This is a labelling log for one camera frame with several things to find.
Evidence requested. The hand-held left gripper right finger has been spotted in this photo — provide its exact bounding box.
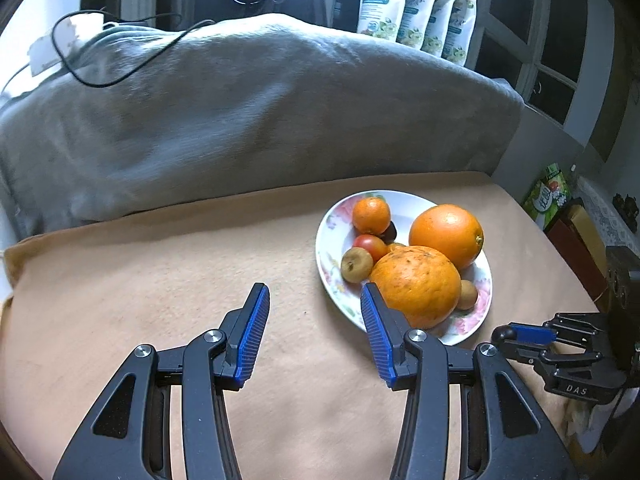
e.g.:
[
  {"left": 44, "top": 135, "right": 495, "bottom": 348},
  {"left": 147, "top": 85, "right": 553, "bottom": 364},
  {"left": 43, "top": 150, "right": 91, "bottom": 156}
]
[{"left": 361, "top": 282, "right": 581, "bottom": 480}]

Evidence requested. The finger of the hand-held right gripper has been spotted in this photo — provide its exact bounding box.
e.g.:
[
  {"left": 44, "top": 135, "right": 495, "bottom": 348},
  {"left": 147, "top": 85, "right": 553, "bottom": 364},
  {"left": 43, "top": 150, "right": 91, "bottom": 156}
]
[
  {"left": 491, "top": 324, "right": 558, "bottom": 350},
  {"left": 500, "top": 342, "right": 606, "bottom": 367}
]

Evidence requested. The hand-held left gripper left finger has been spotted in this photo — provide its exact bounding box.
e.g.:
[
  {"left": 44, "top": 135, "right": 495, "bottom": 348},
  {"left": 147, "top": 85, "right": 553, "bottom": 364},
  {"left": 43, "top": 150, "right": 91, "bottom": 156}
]
[{"left": 52, "top": 282, "right": 271, "bottom": 480}]

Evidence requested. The large spotted orange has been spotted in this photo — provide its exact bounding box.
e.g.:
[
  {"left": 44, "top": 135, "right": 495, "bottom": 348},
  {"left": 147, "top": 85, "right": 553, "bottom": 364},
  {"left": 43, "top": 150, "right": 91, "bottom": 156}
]
[{"left": 369, "top": 246, "right": 462, "bottom": 330}]

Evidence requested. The brown kiwi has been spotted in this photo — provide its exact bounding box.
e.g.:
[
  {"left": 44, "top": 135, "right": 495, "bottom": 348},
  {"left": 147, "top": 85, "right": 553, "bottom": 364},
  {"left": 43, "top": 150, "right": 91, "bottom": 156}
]
[
  {"left": 341, "top": 246, "right": 375, "bottom": 283},
  {"left": 457, "top": 280, "right": 479, "bottom": 311}
]

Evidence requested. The red cherry tomato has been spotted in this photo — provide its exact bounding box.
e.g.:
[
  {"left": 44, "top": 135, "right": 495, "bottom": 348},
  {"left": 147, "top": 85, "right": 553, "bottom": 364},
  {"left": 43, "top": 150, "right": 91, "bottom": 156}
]
[{"left": 354, "top": 234, "right": 390, "bottom": 263}]

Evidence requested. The white floral plate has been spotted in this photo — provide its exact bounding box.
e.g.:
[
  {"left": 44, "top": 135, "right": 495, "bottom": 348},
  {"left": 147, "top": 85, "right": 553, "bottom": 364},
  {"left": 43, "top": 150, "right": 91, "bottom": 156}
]
[{"left": 316, "top": 190, "right": 493, "bottom": 347}]

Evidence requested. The large smooth orange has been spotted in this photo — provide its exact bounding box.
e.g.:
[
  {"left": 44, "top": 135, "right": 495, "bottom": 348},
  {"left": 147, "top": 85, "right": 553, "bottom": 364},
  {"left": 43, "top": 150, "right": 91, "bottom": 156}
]
[{"left": 409, "top": 204, "right": 485, "bottom": 271}]

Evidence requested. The small tangerine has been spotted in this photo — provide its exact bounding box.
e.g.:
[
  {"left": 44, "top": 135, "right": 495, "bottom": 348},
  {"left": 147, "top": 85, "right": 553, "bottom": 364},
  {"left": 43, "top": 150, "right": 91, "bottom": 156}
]
[{"left": 352, "top": 196, "right": 392, "bottom": 236}]

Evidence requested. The red cardboard box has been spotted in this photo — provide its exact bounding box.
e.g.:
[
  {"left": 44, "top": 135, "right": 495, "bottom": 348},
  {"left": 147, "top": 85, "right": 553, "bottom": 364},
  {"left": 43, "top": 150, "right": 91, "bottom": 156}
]
[{"left": 545, "top": 217, "right": 608, "bottom": 301}]

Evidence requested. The yellow cardboard box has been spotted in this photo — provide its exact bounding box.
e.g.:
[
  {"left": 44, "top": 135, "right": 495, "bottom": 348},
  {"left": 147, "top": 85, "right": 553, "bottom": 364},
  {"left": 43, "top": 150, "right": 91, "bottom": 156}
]
[{"left": 562, "top": 202, "right": 601, "bottom": 266}]

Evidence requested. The green printed box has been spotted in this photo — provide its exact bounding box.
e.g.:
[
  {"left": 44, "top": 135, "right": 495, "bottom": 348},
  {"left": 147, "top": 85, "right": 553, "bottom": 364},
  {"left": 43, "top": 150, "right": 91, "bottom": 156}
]
[{"left": 521, "top": 162, "right": 571, "bottom": 231}]

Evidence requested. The white lace cloth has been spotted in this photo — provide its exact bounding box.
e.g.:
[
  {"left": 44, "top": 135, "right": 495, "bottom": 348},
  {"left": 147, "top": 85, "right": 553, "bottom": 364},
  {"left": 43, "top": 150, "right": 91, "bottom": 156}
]
[{"left": 580, "top": 180, "right": 640, "bottom": 261}]

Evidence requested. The small dark ornament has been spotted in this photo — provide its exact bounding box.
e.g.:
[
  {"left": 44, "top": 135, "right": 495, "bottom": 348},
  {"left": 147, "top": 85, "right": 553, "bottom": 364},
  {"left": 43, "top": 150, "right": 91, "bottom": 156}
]
[{"left": 612, "top": 192, "right": 640, "bottom": 233}]

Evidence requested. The grey fleece blanket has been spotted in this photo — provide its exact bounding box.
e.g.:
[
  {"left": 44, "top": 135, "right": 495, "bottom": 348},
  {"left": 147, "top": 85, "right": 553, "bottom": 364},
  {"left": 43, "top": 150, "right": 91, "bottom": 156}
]
[{"left": 0, "top": 12, "right": 526, "bottom": 241}]

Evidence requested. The white power strip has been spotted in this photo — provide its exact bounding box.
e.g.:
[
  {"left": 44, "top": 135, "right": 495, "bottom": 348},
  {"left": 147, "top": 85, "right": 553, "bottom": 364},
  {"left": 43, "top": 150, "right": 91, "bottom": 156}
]
[{"left": 27, "top": 12, "right": 106, "bottom": 73}]

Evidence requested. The black cable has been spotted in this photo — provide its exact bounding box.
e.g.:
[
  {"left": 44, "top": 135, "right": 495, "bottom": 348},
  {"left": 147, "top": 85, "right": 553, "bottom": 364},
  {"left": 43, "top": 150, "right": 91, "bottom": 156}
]
[{"left": 52, "top": 7, "right": 216, "bottom": 88}]

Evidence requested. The white window frame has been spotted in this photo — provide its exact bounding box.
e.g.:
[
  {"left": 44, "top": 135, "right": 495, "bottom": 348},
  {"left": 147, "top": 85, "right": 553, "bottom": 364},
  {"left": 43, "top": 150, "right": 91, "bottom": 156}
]
[{"left": 80, "top": 0, "right": 616, "bottom": 146}]

